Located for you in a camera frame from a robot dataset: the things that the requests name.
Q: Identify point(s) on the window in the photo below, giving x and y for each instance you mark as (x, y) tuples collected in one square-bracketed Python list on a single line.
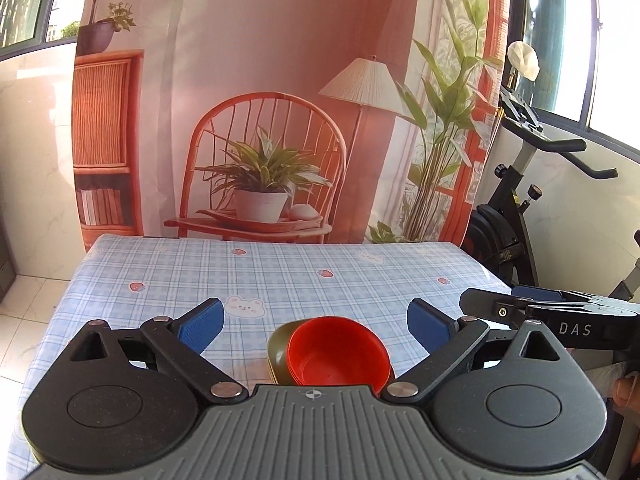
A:
[(585, 35), (35, 0)]

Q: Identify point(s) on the person's right hand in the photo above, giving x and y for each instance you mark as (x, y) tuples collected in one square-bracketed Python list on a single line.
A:
[(627, 394)]

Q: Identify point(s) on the dark cabinet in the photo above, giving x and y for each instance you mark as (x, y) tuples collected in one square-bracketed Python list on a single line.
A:
[(6, 260)]

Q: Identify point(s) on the blue plaid tablecloth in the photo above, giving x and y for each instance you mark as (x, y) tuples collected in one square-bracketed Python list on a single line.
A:
[(300, 270)]

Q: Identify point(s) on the large red bowl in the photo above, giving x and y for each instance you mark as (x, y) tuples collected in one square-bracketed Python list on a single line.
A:
[(365, 340)]

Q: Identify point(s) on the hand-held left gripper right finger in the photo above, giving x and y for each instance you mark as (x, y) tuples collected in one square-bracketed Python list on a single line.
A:
[(427, 324)]

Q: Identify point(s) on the black exercise bike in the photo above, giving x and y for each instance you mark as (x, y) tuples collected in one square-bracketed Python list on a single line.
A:
[(520, 220)]

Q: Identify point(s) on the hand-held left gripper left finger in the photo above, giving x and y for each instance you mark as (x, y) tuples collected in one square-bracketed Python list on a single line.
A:
[(202, 326)]

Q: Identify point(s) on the small red bowl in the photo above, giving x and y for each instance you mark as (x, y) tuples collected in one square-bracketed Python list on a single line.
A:
[(325, 367)]

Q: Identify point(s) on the white cloth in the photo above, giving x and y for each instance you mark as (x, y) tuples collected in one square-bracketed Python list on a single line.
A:
[(524, 60)]

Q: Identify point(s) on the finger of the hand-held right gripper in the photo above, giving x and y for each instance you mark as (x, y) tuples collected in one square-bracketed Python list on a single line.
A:
[(540, 292), (492, 307)]

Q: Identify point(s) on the printed backdrop cloth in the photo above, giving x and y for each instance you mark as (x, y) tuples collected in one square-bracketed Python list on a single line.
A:
[(280, 110)]

